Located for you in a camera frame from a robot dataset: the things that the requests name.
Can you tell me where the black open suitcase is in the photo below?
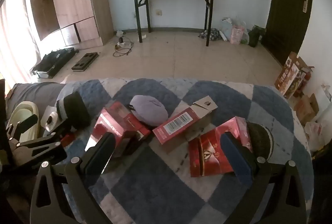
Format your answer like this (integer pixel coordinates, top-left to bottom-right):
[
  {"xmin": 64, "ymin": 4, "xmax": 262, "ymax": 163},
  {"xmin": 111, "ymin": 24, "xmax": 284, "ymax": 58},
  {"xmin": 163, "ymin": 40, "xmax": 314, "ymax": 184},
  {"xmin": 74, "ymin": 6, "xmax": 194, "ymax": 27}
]
[{"xmin": 32, "ymin": 48, "xmax": 78, "ymax": 79}]

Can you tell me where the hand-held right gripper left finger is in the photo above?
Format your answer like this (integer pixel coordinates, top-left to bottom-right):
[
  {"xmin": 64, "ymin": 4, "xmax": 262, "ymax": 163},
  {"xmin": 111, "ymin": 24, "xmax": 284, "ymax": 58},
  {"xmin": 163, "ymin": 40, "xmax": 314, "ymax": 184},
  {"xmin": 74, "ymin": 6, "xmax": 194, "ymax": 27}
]
[{"xmin": 30, "ymin": 133, "xmax": 116, "ymax": 224}]

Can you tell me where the grey and black sponge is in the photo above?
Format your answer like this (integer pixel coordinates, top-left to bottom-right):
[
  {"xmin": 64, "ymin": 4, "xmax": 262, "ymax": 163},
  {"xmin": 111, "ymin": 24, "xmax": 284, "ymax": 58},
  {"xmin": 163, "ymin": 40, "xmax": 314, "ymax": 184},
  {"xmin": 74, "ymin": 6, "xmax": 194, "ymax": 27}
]
[{"xmin": 56, "ymin": 92, "xmax": 91, "ymax": 131}]

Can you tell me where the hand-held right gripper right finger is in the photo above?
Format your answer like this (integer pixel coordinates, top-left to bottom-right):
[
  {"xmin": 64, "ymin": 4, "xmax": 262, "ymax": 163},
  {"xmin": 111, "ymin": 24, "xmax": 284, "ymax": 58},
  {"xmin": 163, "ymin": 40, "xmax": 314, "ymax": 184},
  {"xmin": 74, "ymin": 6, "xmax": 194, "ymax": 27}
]
[{"xmin": 220, "ymin": 132, "xmax": 308, "ymax": 224}]

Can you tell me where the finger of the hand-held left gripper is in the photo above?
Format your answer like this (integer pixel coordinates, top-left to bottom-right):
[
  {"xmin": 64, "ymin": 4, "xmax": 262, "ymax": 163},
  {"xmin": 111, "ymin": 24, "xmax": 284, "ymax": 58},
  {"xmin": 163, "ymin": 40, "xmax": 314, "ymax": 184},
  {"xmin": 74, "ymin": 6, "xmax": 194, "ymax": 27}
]
[
  {"xmin": 5, "ymin": 114, "xmax": 40, "ymax": 143},
  {"xmin": 13, "ymin": 133, "xmax": 68, "ymax": 167}
]

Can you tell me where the checked cloth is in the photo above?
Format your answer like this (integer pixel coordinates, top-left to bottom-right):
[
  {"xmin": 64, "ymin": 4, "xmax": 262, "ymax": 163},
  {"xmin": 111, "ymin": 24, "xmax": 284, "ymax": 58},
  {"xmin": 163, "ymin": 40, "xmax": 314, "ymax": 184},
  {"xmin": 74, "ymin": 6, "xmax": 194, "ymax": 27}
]
[{"xmin": 198, "ymin": 29, "xmax": 221, "ymax": 42}]

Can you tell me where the black and white round sponge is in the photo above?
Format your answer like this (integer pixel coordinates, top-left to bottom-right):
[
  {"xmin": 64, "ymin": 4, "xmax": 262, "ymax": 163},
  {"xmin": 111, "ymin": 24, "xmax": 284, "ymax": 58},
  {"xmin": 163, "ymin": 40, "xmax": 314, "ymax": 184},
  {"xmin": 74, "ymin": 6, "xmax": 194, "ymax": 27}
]
[{"xmin": 246, "ymin": 121, "xmax": 275, "ymax": 163}]

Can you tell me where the brown cardboard box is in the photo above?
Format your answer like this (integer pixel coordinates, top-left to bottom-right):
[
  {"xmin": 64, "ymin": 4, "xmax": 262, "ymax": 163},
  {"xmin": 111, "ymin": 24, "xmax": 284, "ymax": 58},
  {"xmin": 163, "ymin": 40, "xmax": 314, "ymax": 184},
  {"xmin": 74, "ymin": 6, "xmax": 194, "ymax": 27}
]
[{"xmin": 294, "ymin": 94, "xmax": 319, "ymax": 126}]

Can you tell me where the grey fluffy pad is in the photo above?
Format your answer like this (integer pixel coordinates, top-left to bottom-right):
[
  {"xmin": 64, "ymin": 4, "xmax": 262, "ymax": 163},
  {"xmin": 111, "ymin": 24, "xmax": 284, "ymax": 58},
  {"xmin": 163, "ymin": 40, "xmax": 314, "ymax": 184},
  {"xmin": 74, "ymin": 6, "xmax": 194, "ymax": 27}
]
[{"xmin": 129, "ymin": 95, "xmax": 168, "ymax": 127}]

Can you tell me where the maroon and silver box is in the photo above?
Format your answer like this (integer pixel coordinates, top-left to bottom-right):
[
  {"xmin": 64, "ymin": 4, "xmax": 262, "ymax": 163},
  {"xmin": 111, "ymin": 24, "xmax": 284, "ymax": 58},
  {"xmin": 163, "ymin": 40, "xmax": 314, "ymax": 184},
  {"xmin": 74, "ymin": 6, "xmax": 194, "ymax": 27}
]
[{"xmin": 85, "ymin": 107, "xmax": 151, "ymax": 160}]

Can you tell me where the printed cardboard box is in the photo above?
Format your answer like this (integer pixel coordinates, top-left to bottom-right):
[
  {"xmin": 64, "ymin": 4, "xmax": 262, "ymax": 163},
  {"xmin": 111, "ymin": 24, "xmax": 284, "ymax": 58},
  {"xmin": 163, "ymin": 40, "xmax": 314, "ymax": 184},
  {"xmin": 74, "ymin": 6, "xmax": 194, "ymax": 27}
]
[{"xmin": 275, "ymin": 52, "xmax": 312, "ymax": 99}]

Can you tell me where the glossy red box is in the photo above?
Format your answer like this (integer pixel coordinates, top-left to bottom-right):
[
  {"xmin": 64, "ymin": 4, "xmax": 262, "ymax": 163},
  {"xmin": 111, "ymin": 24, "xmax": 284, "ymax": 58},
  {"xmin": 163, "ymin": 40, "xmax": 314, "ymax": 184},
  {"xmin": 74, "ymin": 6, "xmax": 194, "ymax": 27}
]
[{"xmin": 188, "ymin": 116, "xmax": 253, "ymax": 178}]

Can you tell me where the cream plastic basin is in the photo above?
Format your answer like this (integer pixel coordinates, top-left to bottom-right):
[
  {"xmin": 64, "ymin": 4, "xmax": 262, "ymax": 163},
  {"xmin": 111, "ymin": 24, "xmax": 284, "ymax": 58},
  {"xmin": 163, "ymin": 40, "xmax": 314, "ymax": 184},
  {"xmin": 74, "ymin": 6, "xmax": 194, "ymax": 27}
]
[{"xmin": 6, "ymin": 101, "xmax": 41, "ymax": 143}]

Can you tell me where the dark green bag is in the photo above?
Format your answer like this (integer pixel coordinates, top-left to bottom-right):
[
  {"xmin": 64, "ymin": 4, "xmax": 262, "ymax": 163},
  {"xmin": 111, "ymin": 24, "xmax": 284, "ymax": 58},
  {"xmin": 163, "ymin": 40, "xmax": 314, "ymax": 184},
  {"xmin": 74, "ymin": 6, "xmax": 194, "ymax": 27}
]
[{"xmin": 248, "ymin": 25, "xmax": 266, "ymax": 47}]

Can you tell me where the light blue plastic bag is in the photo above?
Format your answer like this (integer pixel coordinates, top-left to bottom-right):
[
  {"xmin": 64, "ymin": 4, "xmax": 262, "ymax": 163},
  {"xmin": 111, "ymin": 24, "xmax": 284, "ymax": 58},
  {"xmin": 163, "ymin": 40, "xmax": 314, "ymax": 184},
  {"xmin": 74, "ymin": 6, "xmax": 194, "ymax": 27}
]
[{"xmin": 220, "ymin": 18, "xmax": 235, "ymax": 42}]

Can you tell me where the dark wooden door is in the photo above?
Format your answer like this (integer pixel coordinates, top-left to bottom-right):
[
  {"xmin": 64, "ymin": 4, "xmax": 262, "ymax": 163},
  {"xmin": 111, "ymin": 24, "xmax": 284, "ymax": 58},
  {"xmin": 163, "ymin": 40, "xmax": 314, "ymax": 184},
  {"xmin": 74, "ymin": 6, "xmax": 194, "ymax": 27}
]
[{"xmin": 261, "ymin": 0, "xmax": 315, "ymax": 67}]

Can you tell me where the black cable with power strip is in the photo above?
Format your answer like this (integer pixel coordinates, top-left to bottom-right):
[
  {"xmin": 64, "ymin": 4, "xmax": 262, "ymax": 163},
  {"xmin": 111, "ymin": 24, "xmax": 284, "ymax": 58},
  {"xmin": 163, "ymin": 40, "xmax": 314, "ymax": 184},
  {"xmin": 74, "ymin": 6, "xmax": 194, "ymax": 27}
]
[{"xmin": 113, "ymin": 37, "xmax": 135, "ymax": 58}]

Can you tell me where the light curtain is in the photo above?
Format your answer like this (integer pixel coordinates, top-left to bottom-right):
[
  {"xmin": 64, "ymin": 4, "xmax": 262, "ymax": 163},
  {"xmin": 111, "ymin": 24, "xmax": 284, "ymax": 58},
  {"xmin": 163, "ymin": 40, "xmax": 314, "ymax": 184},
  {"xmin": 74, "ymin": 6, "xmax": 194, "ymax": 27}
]
[{"xmin": 0, "ymin": 0, "xmax": 42, "ymax": 84}]

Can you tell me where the white plastic bag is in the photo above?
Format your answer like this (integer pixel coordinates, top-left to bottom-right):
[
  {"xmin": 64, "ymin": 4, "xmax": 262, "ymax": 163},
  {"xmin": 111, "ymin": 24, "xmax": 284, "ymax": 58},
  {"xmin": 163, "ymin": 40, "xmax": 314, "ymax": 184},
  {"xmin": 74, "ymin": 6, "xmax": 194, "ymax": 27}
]
[{"xmin": 305, "ymin": 103, "xmax": 332, "ymax": 152}]

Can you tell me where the pink plastic bag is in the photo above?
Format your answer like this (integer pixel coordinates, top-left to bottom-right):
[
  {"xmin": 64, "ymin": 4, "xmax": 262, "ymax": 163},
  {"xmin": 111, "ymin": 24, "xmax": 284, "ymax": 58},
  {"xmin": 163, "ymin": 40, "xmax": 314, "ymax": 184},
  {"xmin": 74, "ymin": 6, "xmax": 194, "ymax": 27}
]
[{"xmin": 229, "ymin": 25, "xmax": 246, "ymax": 45}]

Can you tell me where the black foam tray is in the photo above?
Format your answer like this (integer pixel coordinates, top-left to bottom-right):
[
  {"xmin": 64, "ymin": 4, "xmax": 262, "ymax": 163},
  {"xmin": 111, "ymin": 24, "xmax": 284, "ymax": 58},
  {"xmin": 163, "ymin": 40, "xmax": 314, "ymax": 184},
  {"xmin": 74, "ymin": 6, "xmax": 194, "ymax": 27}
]
[{"xmin": 71, "ymin": 52, "xmax": 99, "ymax": 73}]

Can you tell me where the long red barcode box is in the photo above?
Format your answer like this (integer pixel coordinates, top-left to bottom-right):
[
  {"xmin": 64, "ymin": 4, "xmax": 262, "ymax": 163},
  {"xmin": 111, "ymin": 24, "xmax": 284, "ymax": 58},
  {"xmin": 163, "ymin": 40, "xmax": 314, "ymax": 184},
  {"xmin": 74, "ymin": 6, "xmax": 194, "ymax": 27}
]
[{"xmin": 153, "ymin": 95, "xmax": 218, "ymax": 153}]

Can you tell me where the white round roll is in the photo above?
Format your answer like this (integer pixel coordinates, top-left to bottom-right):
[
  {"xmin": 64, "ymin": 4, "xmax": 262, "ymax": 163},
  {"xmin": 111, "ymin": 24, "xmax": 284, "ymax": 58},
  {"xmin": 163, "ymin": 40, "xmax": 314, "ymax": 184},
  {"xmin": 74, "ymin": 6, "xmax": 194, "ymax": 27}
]
[{"xmin": 41, "ymin": 111, "xmax": 62, "ymax": 132}]

